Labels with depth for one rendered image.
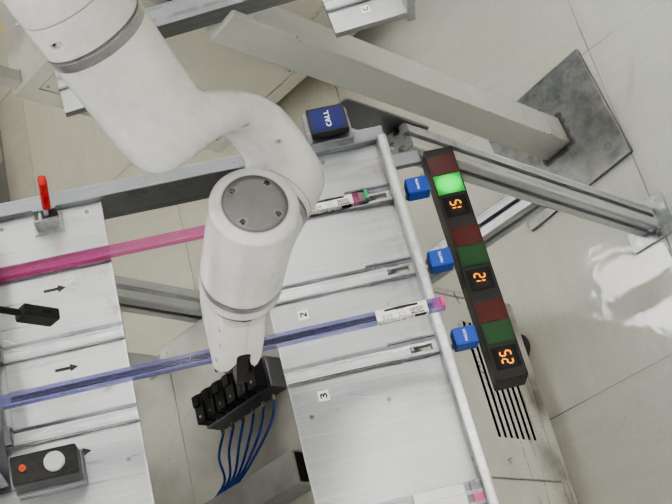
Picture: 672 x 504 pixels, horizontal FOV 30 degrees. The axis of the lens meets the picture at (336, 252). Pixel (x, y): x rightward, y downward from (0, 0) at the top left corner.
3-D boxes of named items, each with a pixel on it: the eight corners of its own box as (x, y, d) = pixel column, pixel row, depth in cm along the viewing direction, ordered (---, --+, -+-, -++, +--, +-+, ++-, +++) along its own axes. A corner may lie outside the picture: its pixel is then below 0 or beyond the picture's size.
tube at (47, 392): (441, 299, 144) (442, 295, 143) (445, 310, 143) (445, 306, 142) (1, 399, 139) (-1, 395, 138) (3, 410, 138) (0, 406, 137)
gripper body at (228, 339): (194, 243, 128) (188, 295, 138) (213, 332, 123) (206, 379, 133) (265, 234, 130) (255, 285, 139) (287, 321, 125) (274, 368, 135)
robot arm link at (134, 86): (124, -54, 112) (283, 183, 131) (26, 67, 104) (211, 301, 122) (197, -66, 107) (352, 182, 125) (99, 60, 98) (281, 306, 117)
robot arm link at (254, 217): (228, 216, 128) (184, 285, 123) (239, 142, 116) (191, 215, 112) (302, 252, 127) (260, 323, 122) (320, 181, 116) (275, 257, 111)
